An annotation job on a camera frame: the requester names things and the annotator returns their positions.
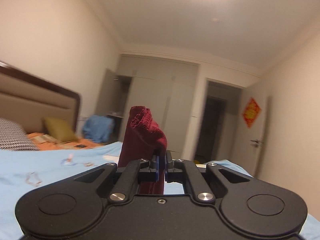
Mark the dark red knit shirt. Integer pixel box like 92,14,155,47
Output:
118,106,167,196

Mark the blue clothes pile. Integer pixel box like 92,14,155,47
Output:
82,115,114,143

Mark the white bedroom door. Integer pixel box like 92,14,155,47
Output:
233,86,267,176

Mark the grey built-in wardrobe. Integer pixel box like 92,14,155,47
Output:
95,54,199,159

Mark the olive green pillow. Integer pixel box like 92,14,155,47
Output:
44,117,78,142

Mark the orange bed sheet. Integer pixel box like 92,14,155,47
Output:
27,133,102,151

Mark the red fu door decoration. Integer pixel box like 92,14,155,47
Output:
242,98,262,128

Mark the light blue printed bed sheet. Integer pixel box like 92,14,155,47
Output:
1,142,319,239

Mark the black white houndstooth pillow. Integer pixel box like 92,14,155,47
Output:
0,118,39,151

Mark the brown padded bed headboard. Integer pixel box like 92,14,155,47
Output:
1,62,81,133

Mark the black door handle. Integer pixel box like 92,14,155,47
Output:
250,139,264,148

